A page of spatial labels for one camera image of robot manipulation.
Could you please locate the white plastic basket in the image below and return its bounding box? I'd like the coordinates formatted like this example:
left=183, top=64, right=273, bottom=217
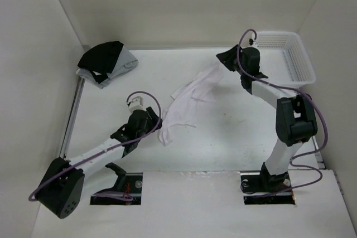
left=253, top=31, right=316, bottom=88

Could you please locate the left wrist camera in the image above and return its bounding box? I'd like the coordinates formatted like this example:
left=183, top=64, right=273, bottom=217
left=128, top=96, right=144, bottom=113

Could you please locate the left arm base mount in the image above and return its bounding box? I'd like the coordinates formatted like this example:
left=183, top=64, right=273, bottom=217
left=90, top=163, right=143, bottom=206

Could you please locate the white tank top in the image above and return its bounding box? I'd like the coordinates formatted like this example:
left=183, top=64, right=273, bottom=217
left=158, top=64, right=223, bottom=145

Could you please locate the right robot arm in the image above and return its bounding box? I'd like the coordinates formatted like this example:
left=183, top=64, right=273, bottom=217
left=217, top=45, right=317, bottom=194

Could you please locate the grey folded tank top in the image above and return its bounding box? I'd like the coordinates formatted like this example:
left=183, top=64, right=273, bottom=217
left=76, top=47, right=138, bottom=89

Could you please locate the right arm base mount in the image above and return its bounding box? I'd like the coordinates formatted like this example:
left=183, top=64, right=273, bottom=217
left=240, top=172, right=295, bottom=205

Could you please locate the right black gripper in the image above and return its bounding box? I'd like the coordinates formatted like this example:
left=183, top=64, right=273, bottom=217
left=216, top=45, right=247, bottom=76

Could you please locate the black folded tank top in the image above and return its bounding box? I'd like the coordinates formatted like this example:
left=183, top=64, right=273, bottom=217
left=78, top=41, right=123, bottom=84

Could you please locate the aluminium table rail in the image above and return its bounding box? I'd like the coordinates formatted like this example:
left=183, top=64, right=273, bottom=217
left=295, top=89, right=326, bottom=169
left=57, top=72, right=85, bottom=158

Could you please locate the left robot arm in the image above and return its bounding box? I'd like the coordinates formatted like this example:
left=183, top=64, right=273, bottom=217
left=29, top=107, right=162, bottom=219

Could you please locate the left aluminium table rail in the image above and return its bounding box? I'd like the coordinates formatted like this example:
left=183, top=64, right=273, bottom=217
left=57, top=72, right=85, bottom=158

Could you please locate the right aluminium table rail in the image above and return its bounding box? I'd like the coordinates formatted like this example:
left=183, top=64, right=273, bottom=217
left=295, top=89, right=326, bottom=169

